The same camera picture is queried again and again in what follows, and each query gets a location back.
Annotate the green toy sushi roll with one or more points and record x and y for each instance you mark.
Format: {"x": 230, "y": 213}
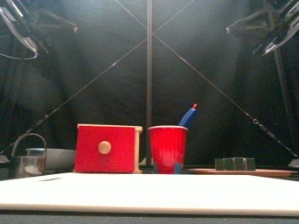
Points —
{"x": 236, "y": 164}

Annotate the brown wooden plate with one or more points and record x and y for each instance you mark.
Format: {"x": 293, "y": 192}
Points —
{"x": 244, "y": 172}

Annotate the white cutting board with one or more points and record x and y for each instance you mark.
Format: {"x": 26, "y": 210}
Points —
{"x": 148, "y": 194}

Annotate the grey bowl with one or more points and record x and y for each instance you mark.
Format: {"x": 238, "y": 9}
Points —
{"x": 58, "y": 158}

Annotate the red wooden box with knob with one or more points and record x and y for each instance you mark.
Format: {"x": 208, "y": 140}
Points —
{"x": 105, "y": 148}

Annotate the red plastic cup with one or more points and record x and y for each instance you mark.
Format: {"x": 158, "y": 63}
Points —
{"x": 168, "y": 148}

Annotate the vertical metal frame pole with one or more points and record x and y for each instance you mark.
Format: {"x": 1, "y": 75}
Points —
{"x": 149, "y": 73}

